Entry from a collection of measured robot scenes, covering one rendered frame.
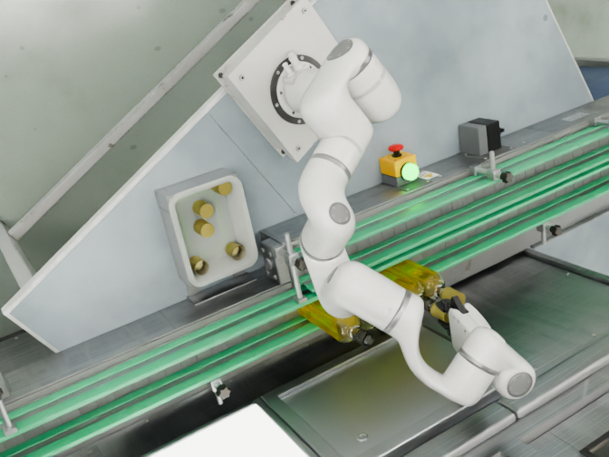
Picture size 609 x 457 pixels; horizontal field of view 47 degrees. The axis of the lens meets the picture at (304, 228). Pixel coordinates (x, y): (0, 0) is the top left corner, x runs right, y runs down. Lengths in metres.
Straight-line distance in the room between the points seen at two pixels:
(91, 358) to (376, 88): 0.81
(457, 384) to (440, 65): 0.97
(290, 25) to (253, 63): 0.12
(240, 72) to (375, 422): 0.78
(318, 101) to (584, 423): 0.80
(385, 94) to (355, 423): 0.65
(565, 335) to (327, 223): 0.75
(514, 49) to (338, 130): 0.95
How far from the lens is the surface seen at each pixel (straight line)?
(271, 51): 1.59
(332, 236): 1.21
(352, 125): 1.30
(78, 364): 1.57
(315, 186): 1.23
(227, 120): 1.64
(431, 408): 1.48
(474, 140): 1.98
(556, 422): 1.50
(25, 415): 1.51
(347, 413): 1.50
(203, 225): 1.59
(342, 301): 1.22
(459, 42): 2.00
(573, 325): 1.78
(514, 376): 1.30
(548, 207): 2.10
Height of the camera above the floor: 2.24
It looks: 57 degrees down
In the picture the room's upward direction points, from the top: 116 degrees clockwise
